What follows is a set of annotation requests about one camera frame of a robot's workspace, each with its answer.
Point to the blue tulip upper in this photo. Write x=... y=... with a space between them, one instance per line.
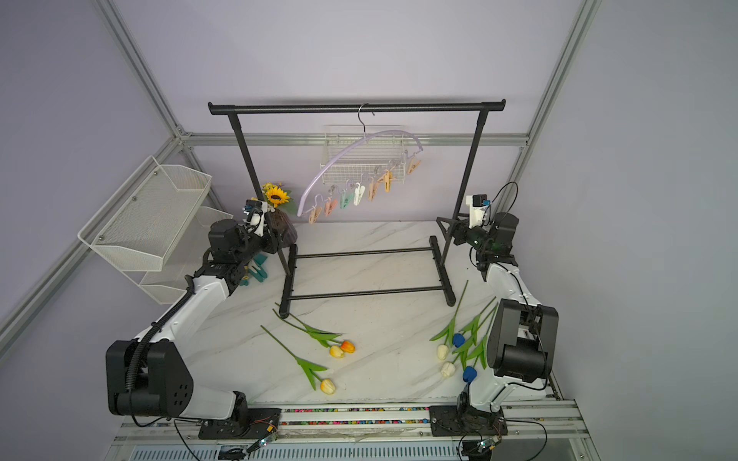
x=470 y=332

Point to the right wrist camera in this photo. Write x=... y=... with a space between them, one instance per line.
x=479 y=207

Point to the white tulip upper right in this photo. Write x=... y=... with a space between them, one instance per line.
x=445 y=337

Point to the white mesh two-tier shelf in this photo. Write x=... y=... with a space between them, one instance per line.
x=154 y=230

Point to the pale yellow tulip front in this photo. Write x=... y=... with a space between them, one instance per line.
x=311 y=370

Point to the purple ribbed vase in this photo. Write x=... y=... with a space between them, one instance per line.
x=283 y=228

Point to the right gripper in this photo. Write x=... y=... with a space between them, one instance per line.
x=462 y=227

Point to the purple clip hanger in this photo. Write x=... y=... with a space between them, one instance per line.
x=318 y=200

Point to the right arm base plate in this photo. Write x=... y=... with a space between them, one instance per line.
x=448 y=420

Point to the blue tulip lower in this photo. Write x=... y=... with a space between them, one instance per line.
x=473 y=359

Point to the white wire wall basket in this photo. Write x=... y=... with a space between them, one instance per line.
x=385 y=146

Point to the blue tulip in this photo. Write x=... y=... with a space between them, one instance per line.
x=473 y=359
x=470 y=332

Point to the aluminium front rail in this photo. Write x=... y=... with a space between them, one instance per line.
x=538 y=430

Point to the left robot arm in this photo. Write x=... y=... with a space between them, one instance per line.
x=147 y=376

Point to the black clothes rack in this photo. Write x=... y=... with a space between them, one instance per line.
x=439 y=254

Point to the white tulip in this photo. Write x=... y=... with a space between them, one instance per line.
x=453 y=361
x=445 y=337

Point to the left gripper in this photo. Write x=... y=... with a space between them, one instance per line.
x=273 y=241

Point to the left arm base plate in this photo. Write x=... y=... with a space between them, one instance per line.
x=251 y=424

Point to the green gardening glove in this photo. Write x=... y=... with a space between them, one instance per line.
x=255 y=269

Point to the sunflower bouquet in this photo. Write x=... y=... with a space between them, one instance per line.
x=282 y=199

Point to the white tulip lower right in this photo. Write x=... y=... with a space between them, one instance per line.
x=453 y=361

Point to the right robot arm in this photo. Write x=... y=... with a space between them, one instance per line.
x=513 y=346

